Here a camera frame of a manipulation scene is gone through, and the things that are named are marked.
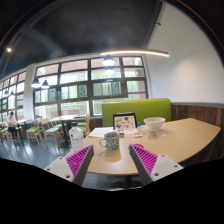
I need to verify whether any group of pendant lamps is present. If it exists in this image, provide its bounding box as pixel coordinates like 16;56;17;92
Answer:
1;54;116;98

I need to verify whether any green upholstered bench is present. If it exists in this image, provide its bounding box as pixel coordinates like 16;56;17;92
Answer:
101;98;172;128

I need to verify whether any white paper sheet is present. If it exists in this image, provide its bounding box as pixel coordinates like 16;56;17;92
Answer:
88;126;114;138

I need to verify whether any clear black-capped drink bottle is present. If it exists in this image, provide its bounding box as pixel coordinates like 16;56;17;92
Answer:
68;122;86;153

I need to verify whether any long linear ceiling light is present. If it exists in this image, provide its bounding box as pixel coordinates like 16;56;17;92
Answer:
99;49;170;58

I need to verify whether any green speckled mug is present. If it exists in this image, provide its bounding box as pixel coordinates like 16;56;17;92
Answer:
98;131;120;151

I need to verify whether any white paper napkin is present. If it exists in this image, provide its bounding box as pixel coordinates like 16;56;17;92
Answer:
148;130;167;140

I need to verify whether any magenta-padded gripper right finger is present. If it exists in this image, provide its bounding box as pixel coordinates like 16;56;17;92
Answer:
129;143;184;186

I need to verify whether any group of green-seated wooden chairs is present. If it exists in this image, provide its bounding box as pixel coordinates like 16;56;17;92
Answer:
0;114;92;148

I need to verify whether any person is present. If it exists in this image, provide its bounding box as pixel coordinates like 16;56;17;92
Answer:
6;110;19;141

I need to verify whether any white ceramic bowl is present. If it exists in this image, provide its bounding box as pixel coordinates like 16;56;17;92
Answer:
143;116;166;132

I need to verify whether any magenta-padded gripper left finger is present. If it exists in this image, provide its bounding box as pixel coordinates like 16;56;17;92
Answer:
44;144;95;187

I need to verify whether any wooden-top dining table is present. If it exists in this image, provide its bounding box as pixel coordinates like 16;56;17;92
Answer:
48;114;79;149

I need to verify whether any black-framed picture stand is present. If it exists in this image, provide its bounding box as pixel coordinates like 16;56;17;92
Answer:
112;112;138;133

